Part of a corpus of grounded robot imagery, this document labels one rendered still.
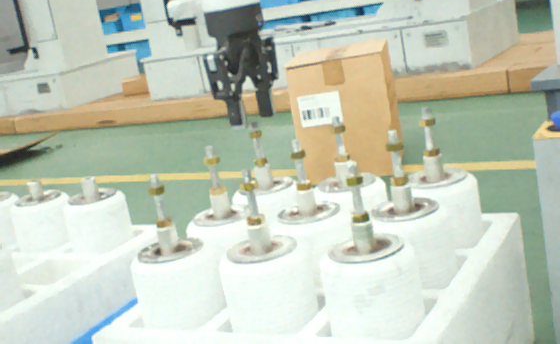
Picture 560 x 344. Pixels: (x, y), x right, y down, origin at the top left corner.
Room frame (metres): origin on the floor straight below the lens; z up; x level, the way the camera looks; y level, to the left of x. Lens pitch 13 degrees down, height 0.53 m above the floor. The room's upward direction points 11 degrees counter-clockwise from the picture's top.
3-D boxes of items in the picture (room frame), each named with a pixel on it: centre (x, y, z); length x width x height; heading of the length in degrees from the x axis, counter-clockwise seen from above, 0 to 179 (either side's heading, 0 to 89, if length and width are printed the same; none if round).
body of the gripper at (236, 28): (1.13, -0.01, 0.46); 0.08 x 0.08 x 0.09
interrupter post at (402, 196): (0.91, -0.15, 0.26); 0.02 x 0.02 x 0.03
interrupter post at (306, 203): (0.97, -0.05, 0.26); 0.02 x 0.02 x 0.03
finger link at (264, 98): (1.16, -0.03, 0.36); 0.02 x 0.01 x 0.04; 55
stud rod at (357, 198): (0.80, -0.09, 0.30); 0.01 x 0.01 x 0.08; 61
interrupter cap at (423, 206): (0.91, -0.15, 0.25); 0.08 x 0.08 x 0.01
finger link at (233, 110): (1.09, 0.02, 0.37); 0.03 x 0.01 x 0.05; 145
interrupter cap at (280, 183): (1.13, -0.01, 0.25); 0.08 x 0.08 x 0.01
